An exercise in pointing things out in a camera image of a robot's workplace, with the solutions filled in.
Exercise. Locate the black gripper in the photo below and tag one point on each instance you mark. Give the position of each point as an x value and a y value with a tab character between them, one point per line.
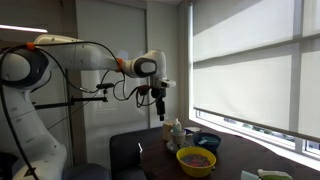
158	94

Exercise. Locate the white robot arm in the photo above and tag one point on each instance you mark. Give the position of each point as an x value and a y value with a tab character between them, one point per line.
83	56

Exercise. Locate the blue bowl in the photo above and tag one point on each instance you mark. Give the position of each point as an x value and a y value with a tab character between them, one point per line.
209	144

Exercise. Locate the yellow bowl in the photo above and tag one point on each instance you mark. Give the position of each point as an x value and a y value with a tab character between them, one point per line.
196	168

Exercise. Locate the teal spoon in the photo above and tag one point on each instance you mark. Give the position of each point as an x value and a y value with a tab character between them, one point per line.
177	126

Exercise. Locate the patterned ceramic cup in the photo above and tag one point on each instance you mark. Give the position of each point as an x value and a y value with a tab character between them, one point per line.
178	137

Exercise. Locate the patterned ceramic saucer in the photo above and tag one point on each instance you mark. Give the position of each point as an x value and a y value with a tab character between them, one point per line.
172	146

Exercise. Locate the dark sofa bench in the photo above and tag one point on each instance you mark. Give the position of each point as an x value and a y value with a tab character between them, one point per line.
126	150

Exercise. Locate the wide white roller blind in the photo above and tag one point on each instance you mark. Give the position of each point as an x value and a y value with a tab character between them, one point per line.
243	83

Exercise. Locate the frosted glass panel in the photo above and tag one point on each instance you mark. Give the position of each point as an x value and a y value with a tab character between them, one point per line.
113	33

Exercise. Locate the blue-grey chair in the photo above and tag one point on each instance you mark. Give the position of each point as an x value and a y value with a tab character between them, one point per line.
86	171

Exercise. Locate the narrow white roller blind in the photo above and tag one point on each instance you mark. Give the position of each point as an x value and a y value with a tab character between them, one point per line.
310	90

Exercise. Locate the ceiling light strip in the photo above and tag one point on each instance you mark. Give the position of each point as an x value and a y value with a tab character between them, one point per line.
23	28

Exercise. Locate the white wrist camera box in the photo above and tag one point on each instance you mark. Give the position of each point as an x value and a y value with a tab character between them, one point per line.
168	83

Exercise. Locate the black camera stand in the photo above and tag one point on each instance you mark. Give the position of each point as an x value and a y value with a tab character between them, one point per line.
68	133

